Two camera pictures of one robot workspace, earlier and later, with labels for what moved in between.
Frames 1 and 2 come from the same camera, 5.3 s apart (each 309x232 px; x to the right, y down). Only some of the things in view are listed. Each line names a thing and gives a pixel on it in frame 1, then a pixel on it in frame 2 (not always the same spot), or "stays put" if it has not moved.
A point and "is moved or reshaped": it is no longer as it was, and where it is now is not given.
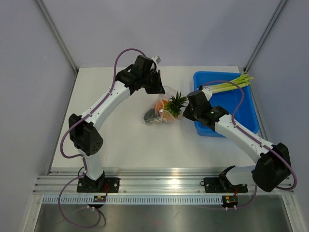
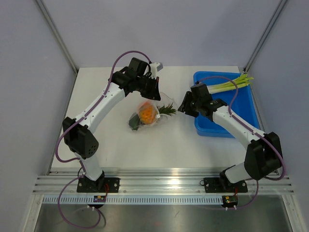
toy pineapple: [174, 106] -> [148, 112]
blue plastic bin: [229, 99] stays put
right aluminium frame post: [266, 35] stays put
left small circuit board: [99, 198] stays put
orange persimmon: [160, 105] -> [146, 105]
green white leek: [242, 81] stays put
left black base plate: [113, 183] stays put
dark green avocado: [150, 114] -> [133, 121]
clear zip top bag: [168, 107] is moved or reshaped
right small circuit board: [230, 201] stays put
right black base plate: [221, 185] stays put
